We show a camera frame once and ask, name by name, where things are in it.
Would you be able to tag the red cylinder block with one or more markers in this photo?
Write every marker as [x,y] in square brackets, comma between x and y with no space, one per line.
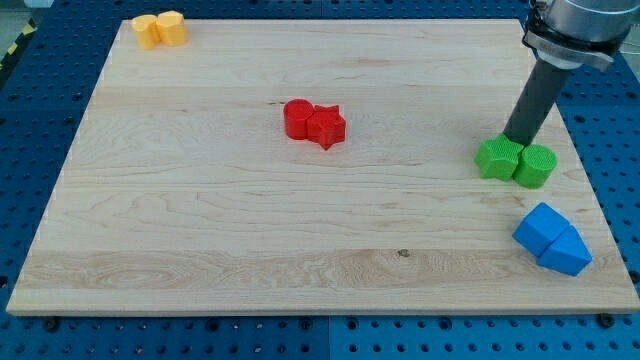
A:
[296,112]

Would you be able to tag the red star block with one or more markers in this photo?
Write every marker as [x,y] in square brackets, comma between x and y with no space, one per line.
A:
[326,126]

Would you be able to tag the yellow hexagon block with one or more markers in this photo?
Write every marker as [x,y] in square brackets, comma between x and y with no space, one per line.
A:
[171,28]

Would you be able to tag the light wooden board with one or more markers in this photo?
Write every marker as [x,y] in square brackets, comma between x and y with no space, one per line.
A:
[182,195]

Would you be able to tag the blue cube block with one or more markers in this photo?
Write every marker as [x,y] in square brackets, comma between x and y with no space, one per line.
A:
[540,228]

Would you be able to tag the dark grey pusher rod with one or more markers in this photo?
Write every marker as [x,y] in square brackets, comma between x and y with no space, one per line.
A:
[539,94]

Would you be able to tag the green cylinder block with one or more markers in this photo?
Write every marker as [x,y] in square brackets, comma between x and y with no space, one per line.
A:
[536,163]

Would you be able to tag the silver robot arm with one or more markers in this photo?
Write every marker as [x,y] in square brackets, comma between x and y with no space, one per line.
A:
[571,33]

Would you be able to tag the blue triangular block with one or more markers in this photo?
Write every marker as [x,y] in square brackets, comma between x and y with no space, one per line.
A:
[568,254]

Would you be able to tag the green star block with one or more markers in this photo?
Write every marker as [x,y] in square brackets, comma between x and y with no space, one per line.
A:
[498,158]

